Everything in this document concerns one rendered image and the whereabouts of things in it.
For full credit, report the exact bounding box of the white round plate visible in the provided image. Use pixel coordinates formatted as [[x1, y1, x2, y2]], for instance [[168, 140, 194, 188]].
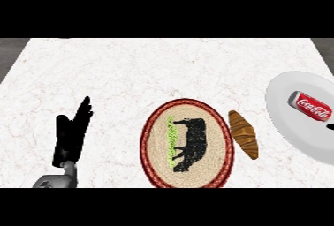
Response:
[[265, 71, 334, 166]]

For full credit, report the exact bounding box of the oval woven placemat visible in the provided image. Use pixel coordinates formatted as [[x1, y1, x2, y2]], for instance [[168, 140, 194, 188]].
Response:
[[139, 98, 236, 189]]

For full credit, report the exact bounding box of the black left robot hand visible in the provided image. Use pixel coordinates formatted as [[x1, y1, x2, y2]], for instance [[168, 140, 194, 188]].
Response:
[[50, 95, 95, 169]]

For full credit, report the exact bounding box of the brown croissant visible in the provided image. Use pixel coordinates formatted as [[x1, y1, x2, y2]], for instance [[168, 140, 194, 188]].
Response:
[[228, 109, 260, 161]]

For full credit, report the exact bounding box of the red soda can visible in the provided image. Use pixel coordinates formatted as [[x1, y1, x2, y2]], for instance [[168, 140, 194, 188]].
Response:
[[287, 90, 334, 123]]

